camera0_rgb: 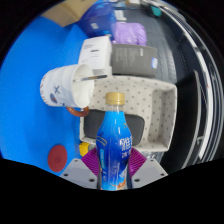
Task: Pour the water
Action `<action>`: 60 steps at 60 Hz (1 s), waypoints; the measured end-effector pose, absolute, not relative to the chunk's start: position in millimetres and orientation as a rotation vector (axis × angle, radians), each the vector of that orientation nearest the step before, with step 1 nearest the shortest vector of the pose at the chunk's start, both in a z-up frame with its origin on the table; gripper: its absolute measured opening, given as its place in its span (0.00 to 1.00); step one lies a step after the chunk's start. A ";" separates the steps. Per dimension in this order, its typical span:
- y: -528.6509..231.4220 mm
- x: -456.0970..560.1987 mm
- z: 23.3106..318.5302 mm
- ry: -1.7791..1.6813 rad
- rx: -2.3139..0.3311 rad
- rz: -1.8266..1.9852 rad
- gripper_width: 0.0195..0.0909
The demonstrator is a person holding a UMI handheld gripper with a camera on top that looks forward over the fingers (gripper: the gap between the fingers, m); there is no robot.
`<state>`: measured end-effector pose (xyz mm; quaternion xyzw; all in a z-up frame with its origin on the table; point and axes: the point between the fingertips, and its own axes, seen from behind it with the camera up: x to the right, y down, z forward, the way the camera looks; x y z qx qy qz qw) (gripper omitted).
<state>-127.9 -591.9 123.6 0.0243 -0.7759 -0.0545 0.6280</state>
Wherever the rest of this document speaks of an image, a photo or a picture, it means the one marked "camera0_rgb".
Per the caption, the purple plastic bag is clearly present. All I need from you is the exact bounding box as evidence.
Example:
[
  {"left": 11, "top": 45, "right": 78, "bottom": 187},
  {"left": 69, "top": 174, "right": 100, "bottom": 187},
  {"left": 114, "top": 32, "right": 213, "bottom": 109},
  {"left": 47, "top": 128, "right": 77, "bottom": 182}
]
[{"left": 111, "top": 21, "right": 148, "bottom": 47}]

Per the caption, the black zip case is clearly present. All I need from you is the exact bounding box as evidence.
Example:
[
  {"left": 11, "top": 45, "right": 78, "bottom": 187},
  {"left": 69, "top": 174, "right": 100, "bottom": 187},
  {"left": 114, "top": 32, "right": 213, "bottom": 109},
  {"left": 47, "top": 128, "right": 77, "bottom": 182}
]
[{"left": 83, "top": 109, "right": 146, "bottom": 148}]

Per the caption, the white cardboard box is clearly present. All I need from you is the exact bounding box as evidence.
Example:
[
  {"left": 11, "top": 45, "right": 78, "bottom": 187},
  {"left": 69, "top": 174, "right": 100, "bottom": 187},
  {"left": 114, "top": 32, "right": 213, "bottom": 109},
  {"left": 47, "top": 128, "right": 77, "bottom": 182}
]
[{"left": 77, "top": 35, "right": 114, "bottom": 77}]

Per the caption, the metal spoon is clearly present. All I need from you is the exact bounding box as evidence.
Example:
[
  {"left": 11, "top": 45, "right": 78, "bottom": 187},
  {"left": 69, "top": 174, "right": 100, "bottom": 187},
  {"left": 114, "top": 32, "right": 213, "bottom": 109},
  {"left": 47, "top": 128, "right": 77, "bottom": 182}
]
[{"left": 72, "top": 74, "right": 108, "bottom": 83}]

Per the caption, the beige dotted fabric bin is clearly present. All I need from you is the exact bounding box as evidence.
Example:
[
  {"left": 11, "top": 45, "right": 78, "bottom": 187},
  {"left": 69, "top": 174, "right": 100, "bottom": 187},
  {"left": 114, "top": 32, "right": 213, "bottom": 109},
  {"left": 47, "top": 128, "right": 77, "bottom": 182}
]
[{"left": 79, "top": 75, "right": 178, "bottom": 154}]

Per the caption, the small teal screen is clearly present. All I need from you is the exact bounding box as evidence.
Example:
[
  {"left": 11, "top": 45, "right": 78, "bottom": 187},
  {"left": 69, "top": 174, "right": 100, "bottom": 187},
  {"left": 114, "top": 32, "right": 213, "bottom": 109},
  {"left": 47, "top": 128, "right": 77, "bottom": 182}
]
[{"left": 149, "top": 4, "right": 163, "bottom": 18}]

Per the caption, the flat round red coaster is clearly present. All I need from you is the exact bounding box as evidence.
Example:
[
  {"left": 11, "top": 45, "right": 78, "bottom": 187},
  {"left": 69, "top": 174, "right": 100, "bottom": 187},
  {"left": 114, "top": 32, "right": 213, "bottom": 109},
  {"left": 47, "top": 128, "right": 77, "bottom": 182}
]
[{"left": 47, "top": 144, "right": 68, "bottom": 173}]

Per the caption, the blue drink bottle gold cap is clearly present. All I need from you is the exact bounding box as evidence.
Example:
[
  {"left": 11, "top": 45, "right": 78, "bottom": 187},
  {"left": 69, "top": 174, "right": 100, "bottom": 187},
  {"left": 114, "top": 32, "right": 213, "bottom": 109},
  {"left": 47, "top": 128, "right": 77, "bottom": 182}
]
[{"left": 95, "top": 91, "right": 134, "bottom": 192}]

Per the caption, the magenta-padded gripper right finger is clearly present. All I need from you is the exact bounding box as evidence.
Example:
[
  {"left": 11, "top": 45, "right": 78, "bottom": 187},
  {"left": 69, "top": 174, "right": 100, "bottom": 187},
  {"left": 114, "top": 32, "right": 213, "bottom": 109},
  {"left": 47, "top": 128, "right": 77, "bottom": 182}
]
[{"left": 126, "top": 147, "right": 168, "bottom": 190}]

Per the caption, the yellow multimeter with red leads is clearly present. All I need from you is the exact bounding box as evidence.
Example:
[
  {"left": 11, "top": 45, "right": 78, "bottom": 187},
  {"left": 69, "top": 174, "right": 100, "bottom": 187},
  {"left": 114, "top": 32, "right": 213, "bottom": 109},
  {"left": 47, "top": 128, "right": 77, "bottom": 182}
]
[{"left": 78, "top": 141, "right": 96, "bottom": 158}]

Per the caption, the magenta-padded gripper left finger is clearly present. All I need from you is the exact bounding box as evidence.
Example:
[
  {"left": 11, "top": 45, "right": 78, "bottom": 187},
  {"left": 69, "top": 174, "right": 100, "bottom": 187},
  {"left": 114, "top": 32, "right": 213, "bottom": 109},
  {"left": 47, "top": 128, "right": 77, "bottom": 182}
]
[{"left": 59, "top": 147, "right": 102, "bottom": 190}]

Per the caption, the black workbench shelf unit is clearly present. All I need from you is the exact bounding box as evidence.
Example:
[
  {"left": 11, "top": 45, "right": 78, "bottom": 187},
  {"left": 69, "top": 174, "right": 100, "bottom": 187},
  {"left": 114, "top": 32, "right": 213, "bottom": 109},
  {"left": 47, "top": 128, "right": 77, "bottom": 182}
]
[{"left": 143, "top": 0, "right": 223, "bottom": 174}]

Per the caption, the white mug brown handle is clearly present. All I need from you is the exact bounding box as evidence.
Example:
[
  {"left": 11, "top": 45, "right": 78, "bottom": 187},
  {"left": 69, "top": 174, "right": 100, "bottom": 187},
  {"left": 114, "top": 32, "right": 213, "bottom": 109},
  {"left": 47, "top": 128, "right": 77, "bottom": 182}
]
[{"left": 39, "top": 63, "right": 96, "bottom": 118}]

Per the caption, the blue cardboard box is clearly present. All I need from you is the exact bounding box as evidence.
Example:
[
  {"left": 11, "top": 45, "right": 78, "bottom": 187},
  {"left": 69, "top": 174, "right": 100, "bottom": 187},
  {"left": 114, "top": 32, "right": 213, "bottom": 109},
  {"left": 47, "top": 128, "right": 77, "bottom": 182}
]
[{"left": 78, "top": 2, "right": 118, "bottom": 38}]

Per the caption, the dark grey upright box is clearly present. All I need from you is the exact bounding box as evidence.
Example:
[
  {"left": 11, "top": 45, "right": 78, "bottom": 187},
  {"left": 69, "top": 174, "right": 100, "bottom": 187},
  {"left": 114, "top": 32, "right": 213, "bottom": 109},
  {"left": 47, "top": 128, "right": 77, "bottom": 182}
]
[{"left": 110, "top": 43, "right": 159, "bottom": 79}]

